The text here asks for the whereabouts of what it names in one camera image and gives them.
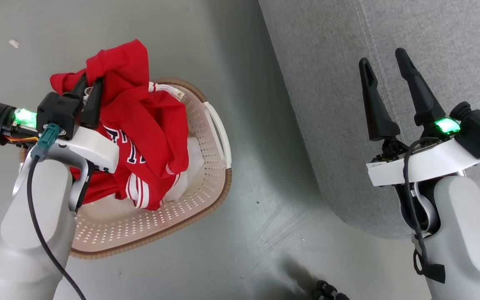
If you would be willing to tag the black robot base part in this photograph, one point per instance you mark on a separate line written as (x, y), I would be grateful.
(327, 290)

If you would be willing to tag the white cloth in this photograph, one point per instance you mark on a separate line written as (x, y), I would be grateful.
(192, 166)

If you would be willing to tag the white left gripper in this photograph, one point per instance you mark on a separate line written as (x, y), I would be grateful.
(94, 146)

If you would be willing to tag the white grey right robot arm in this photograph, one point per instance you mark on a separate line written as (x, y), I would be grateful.
(469, 233)

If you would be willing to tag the white perforated laundry basket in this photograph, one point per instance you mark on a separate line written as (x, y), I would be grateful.
(152, 225)

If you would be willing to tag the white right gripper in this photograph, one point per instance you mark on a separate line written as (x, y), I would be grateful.
(427, 164)

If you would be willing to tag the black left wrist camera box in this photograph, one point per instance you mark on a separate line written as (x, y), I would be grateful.
(58, 110)

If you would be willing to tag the small white floor scrap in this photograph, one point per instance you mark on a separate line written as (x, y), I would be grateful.
(13, 43)

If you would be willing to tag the red jersey with white trim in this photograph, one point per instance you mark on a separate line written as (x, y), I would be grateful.
(148, 125)

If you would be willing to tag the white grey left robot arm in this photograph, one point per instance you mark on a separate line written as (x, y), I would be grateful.
(23, 233)

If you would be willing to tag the grey fabric sofa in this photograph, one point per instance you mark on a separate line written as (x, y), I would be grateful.
(327, 83)

